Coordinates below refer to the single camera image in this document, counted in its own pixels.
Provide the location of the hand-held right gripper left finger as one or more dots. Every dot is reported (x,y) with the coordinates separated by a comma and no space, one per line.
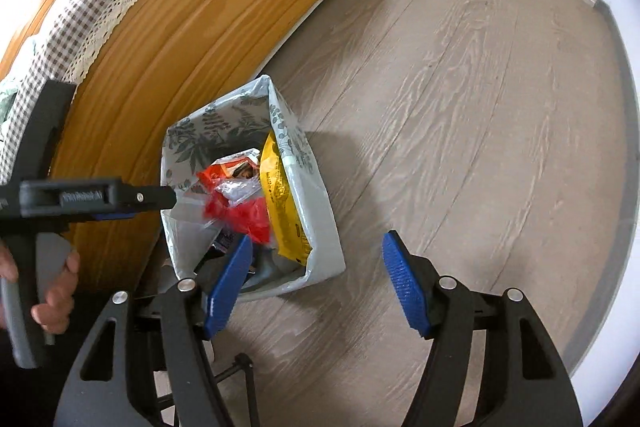
(227,287)

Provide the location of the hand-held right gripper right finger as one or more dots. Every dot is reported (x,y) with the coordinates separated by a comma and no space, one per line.
(405,287)

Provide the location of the yellow snack packet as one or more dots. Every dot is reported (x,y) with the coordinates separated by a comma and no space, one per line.
(280,202)

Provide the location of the wooden bed frame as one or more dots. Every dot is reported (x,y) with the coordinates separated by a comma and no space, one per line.
(200,32)

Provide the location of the trash bin with leaf-print bag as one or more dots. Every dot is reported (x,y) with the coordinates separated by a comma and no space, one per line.
(320,232)

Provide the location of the orange snack wrapper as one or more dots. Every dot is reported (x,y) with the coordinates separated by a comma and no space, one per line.
(235,167)

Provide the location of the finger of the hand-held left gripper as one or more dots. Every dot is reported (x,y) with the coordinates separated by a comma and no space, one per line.
(152,198)
(116,216)

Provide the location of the black metal stand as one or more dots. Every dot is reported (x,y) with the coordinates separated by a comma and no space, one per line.
(247,387)

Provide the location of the red plastic bag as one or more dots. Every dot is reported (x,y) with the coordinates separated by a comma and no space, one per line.
(250,217)

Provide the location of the person's left hand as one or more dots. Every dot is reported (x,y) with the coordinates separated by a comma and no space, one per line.
(60,302)

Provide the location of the crumpled silver wrapper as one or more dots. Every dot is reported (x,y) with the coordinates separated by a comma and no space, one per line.
(240,193)

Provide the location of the clear plastic bag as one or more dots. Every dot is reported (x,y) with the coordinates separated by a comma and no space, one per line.
(192,209)

